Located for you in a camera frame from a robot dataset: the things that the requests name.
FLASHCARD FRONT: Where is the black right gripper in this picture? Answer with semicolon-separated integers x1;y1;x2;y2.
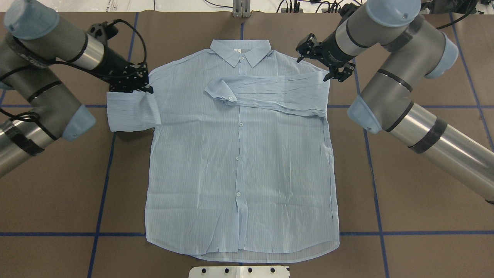
295;34;356;82

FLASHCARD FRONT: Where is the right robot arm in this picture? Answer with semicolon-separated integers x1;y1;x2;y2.
296;0;494;204

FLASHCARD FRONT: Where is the black cable bundle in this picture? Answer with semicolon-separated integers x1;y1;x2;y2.
203;0;367;14

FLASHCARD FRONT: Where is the light blue button-up shirt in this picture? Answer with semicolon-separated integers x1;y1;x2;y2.
107;40;340;264

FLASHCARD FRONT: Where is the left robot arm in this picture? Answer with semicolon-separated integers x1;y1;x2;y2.
0;0;153;176

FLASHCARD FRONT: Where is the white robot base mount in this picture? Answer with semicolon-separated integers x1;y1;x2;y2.
188;265;291;278

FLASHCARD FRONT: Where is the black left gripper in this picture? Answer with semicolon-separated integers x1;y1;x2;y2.
110;64;154;94

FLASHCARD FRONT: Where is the aluminium frame post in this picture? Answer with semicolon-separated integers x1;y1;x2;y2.
232;0;252;18

